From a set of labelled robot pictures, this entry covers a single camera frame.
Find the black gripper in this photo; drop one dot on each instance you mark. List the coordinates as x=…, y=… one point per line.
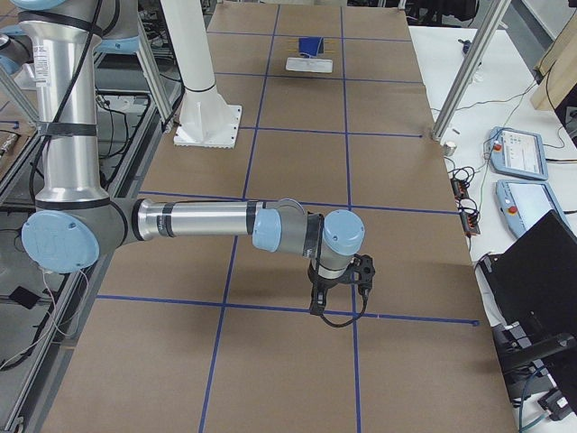
x=325, y=284

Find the blue and grey towel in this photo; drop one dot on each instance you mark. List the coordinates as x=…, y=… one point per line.
x=311, y=46

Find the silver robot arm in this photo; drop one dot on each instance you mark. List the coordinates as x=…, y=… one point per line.
x=76, y=221
x=16, y=48

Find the white towel rack with wooden bars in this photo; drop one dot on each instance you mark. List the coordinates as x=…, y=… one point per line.
x=318, y=65

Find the small metal cylinder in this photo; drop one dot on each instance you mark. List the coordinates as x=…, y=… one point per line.
x=449, y=148

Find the lower blue teach pendant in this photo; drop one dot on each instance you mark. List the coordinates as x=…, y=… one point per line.
x=523, y=203

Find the blue teach pendant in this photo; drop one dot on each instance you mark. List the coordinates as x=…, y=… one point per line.
x=523, y=203
x=517, y=153

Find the upper blue teach pendant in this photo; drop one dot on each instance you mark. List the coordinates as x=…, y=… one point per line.
x=517, y=153

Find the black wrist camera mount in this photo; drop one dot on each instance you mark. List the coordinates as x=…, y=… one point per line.
x=362, y=272

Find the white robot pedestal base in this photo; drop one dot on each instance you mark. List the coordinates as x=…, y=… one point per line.
x=205, y=119

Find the aluminium frame shelving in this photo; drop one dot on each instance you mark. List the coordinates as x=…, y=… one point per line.
x=30, y=322

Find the aluminium frame post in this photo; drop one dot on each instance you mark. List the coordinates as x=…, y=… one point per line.
x=471, y=62

